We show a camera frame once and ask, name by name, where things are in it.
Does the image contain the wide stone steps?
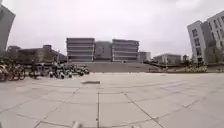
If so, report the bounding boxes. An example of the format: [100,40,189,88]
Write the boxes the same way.
[71,61,158,74]

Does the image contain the dark ground grate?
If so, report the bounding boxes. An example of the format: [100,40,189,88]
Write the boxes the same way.
[79,80,101,85]

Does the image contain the small grey building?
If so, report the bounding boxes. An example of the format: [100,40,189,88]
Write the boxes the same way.
[138,51,152,63]

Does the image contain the grey twin-block building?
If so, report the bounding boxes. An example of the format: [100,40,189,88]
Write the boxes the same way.
[65,37,140,64]

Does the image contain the grey paved plaza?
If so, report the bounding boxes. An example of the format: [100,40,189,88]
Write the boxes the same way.
[0,71,224,128]

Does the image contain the row of scooters and bicycles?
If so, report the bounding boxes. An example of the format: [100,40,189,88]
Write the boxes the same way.
[0,59,90,83]

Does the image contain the low grey building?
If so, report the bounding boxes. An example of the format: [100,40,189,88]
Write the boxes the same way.
[153,53,183,65]

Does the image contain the low brown building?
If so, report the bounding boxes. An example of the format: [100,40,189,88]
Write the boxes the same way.
[6,44,68,65]

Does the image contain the large pale grey building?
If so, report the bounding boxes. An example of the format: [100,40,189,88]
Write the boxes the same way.
[186,10,224,65]

